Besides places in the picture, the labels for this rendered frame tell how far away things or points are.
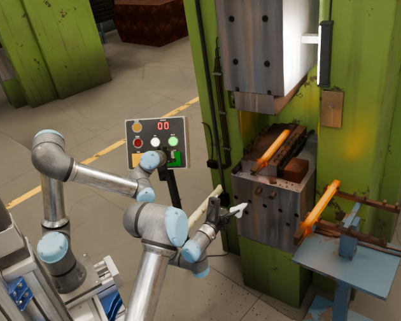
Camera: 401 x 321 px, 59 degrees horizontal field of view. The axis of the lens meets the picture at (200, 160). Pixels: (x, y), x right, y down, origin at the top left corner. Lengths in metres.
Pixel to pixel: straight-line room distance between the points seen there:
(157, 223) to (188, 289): 1.48
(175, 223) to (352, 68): 0.96
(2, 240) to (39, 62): 5.16
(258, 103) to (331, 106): 0.32
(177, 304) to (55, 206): 1.22
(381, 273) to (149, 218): 1.05
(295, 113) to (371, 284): 1.01
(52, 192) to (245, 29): 1.03
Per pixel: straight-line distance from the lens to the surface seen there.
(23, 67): 6.17
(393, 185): 2.39
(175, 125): 1.91
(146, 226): 1.15
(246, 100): 1.68
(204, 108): 2.03
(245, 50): 1.59
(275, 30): 1.51
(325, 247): 1.81
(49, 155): 1.38
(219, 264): 2.66
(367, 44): 1.57
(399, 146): 2.24
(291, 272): 2.18
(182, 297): 2.54
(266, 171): 1.84
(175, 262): 1.53
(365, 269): 1.75
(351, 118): 1.70
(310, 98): 2.11
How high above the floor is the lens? 2.02
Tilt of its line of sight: 33 degrees down
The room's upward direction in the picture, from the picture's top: 10 degrees counter-clockwise
